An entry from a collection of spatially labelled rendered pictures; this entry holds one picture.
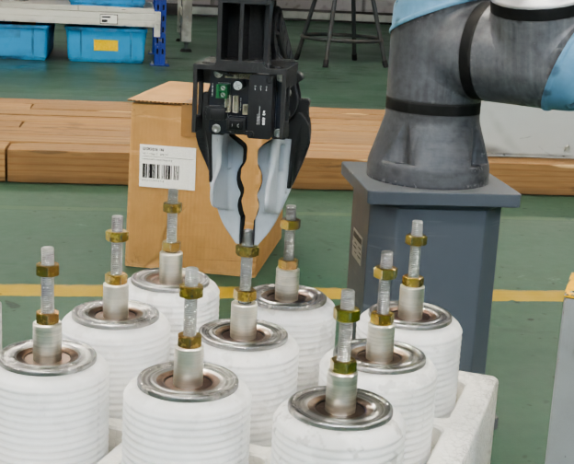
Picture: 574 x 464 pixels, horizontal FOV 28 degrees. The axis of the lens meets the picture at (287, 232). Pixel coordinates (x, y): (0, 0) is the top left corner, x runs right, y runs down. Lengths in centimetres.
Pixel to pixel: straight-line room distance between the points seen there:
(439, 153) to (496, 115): 157
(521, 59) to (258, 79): 51
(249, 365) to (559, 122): 215
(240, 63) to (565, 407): 38
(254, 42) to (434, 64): 52
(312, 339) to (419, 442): 17
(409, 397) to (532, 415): 64
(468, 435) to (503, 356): 75
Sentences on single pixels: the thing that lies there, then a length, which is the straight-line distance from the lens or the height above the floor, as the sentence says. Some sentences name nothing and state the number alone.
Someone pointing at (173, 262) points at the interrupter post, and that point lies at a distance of 110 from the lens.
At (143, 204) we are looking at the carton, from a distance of 205.
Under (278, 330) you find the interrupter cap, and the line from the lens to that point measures 98.
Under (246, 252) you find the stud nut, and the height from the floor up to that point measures 33.
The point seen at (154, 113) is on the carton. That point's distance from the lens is 202.
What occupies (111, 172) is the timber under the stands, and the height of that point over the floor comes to 3.
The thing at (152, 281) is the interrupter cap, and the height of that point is 25.
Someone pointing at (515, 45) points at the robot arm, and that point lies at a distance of 131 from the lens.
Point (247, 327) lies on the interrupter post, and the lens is 96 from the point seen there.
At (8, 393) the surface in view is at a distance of 89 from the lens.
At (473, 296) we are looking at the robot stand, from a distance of 142.
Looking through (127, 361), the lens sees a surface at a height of 23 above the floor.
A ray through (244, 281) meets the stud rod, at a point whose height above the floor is 30.
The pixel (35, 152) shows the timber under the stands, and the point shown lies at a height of 7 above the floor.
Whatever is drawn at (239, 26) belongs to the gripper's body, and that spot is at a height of 51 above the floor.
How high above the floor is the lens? 57
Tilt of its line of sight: 14 degrees down
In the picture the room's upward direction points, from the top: 3 degrees clockwise
